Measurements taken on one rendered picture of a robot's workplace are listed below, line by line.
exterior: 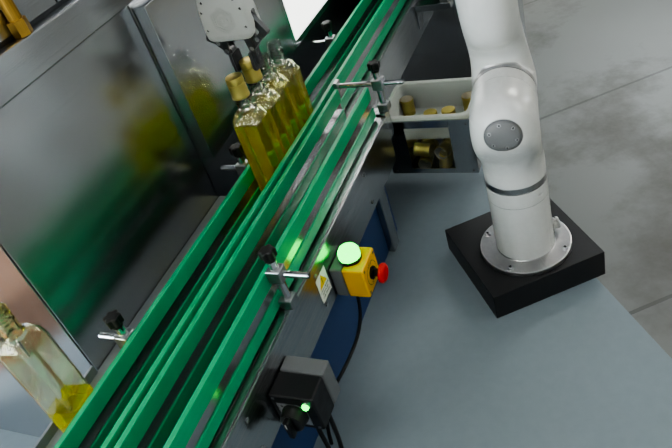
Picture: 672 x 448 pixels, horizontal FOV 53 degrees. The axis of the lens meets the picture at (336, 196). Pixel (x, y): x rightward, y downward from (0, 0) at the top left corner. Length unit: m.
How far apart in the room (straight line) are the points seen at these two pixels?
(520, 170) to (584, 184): 1.66
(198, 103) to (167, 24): 0.17
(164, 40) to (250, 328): 0.57
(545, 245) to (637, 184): 1.52
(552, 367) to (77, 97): 0.98
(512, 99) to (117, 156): 0.69
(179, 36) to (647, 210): 1.98
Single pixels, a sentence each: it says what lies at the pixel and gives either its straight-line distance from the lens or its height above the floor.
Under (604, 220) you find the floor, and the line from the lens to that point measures 2.77.
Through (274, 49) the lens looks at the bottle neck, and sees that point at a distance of 1.42.
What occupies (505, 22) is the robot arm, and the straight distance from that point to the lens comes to 1.17.
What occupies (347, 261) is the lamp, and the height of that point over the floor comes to 1.01.
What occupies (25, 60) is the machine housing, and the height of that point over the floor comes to 1.54.
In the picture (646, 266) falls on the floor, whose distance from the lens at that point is 2.59.
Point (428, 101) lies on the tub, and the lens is 1.76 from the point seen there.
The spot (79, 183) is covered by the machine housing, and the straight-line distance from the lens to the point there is 1.18.
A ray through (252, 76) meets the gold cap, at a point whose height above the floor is 1.30.
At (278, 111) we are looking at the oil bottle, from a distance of 1.36.
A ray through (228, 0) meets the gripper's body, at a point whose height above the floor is 1.46.
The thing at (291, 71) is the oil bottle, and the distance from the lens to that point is 1.43.
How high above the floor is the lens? 1.84
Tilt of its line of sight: 36 degrees down
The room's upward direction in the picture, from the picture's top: 19 degrees counter-clockwise
